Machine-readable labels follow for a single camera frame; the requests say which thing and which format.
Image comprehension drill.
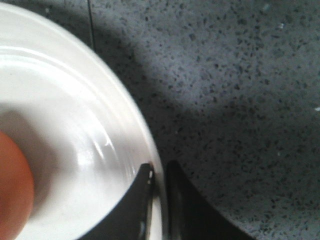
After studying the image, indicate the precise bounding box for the orange fruit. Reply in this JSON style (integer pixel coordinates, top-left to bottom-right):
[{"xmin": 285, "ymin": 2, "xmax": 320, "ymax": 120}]
[{"xmin": 0, "ymin": 133, "xmax": 34, "ymax": 240}]

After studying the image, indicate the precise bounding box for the white round plate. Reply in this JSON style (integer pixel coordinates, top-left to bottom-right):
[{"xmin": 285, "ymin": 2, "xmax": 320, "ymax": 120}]
[{"xmin": 0, "ymin": 3, "xmax": 168, "ymax": 240}]

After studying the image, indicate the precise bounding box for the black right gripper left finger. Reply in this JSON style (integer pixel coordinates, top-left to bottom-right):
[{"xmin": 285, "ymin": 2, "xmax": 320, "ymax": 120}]
[{"xmin": 81, "ymin": 163, "xmax": 154, "ymax": 240}]

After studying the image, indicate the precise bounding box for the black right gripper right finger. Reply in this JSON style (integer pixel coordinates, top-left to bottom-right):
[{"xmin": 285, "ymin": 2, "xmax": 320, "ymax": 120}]
[{"xmin": 166, "ymin": 160, "xmax": 252, "ymax": 240}]

